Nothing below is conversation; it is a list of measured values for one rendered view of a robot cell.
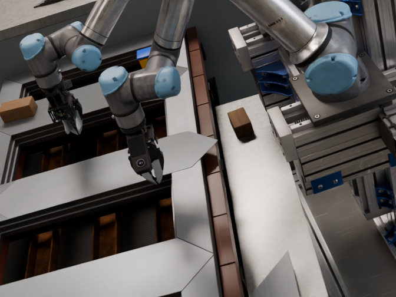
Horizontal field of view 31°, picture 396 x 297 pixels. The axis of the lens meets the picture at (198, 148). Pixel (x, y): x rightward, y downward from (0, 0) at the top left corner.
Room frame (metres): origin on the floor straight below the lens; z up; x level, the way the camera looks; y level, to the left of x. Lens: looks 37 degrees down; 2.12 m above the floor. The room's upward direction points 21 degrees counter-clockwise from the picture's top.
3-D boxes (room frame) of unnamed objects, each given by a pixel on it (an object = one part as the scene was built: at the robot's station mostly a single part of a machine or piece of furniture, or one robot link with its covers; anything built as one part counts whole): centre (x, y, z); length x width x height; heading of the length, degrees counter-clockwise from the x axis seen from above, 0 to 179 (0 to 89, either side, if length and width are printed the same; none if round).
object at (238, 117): (1.94, -0.17, 0.70); 0.10 x 0.06 x 0.05; 0
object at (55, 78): (1.90, 0.34, 1.15); 0.08 x 0.08 x 0.05
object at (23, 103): (2.24, 0.55, 0.89); 0.12 x 0.06 x 0.05; 77
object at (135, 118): (1.54, 0.14, 1.15); 0.08 x 0.08 x 0.05
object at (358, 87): (1.49, -0.41, 1.09); 0.15 x 0.15 x 0.10
